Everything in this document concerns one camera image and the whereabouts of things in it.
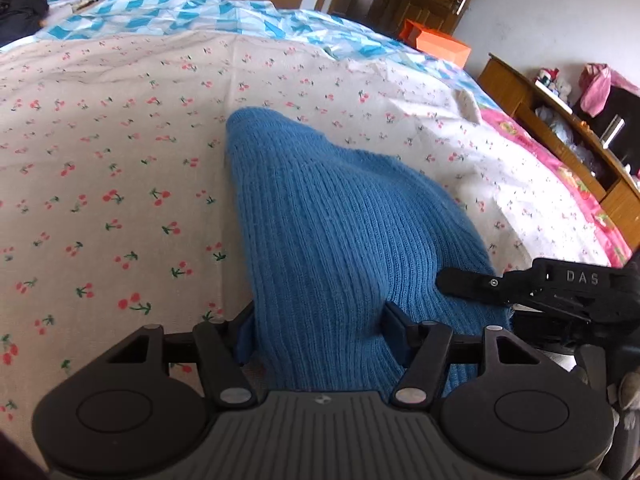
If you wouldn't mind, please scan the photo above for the wooden headboard shelf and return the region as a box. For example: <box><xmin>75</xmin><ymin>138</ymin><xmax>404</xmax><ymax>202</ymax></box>
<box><xmin>476</xmin><ymin>52</ymin><xmax>640</xmax><ymax>252</ymax></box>

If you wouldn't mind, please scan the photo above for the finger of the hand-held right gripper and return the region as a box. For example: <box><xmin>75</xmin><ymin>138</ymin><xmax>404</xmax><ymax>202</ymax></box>
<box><xmin>436</xmin><ymin>267</ymin><xmax>512</xmax><ymax>307</ymax></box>

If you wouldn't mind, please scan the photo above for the white cherry print bed sheet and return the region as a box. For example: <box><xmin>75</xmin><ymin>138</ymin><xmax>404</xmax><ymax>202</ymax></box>
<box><xmin>0</xmin><ymin>29</ymin><xmax>615</xmax><ymax>443</ymax></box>

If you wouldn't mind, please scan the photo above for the dark clothes pile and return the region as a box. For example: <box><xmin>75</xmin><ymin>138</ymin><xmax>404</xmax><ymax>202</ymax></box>
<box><xmin>0</xmin><ymin>0</ymin><xmax>51</xmax><ymax>47</ymax></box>

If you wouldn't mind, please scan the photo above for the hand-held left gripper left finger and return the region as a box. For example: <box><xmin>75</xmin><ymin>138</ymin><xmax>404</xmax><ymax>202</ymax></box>
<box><xmin>106</xmin><ymin>304</ymin><xmax>259</xmax><ymax>409</ymax></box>

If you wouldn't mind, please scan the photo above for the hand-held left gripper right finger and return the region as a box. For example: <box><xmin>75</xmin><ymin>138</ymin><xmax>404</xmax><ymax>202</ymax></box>
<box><xmin>383</xmin><ymin>300</ymin><xmax>544</xmax><ymax>409</ymax></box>

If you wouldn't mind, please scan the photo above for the white plush toy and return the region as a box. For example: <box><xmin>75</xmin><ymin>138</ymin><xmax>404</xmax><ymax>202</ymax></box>
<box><xmin>536</xmin><ymin>67</ymin><xmax>574</xmax><ymax>105</ymax></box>

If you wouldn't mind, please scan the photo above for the pink bag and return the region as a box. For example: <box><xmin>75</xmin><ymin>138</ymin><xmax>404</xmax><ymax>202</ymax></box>
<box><xmin>578</xmin><ymin>62</ymin><xmax>640</xmax><ymax>117</ymax></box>

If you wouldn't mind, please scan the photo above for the blue white geometric quilt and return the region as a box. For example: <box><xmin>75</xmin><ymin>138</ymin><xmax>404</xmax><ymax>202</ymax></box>
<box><xmin>34</xmin><ymin>0</ymin><xmax>502</xmax><ymax>113</ymax></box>

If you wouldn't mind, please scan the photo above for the pink floral bed sheet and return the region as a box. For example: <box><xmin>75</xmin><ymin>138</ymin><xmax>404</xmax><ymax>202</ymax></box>
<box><xmin>479</xmin><ymin>106</ymin><xmax>634</xmax><ymax>269</ymax></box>

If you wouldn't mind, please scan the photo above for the orange box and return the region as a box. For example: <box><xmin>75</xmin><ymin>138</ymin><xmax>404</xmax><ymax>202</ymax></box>
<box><xmin>399</xmin><ymin>18</ymin><xmax>472</xmax><ymax>68</ymax></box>

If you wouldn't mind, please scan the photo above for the blue knit sweater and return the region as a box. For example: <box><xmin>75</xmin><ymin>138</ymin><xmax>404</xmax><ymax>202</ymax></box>
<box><xmin>225</xmin><ymin>106</ymin><xmax>515</xmax><ymax>396</ymax></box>

